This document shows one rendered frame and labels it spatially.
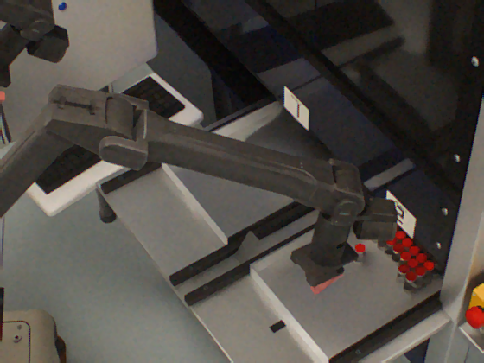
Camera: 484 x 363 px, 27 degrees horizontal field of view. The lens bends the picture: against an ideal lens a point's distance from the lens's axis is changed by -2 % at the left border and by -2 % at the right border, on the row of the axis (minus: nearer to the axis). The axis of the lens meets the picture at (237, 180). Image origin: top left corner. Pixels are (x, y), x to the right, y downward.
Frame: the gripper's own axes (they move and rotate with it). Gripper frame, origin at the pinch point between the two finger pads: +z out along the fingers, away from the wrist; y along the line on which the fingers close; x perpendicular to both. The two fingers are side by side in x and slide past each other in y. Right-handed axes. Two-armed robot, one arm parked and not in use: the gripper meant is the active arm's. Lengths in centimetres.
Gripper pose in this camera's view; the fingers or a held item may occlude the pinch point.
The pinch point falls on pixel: (315, 288)
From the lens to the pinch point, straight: 181.2
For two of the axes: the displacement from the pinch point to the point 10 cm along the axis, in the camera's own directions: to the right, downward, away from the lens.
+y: 8.2, -3.2, 4.7
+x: -5.6, -6.3, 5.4
